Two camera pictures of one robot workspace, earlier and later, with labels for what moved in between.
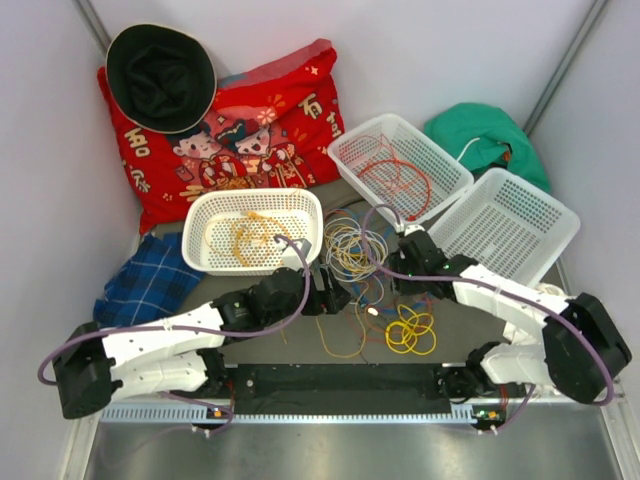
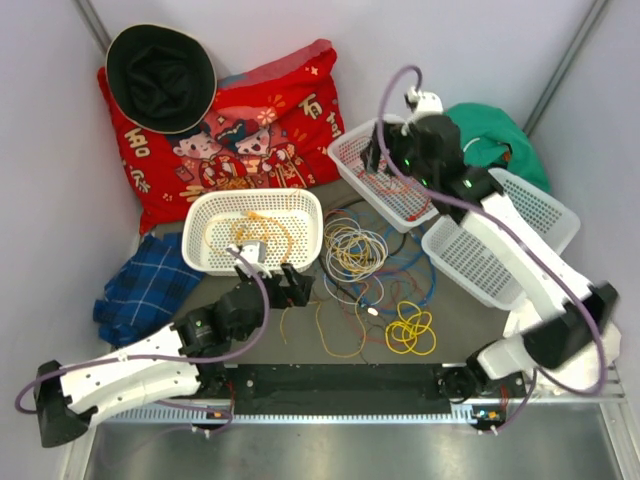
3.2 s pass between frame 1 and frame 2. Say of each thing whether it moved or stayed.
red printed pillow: stayed
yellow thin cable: stayed
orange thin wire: moved
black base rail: stayed
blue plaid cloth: stayed
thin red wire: moved
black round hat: stayed
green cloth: stayed
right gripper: moved
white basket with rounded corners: stayed
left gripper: moved
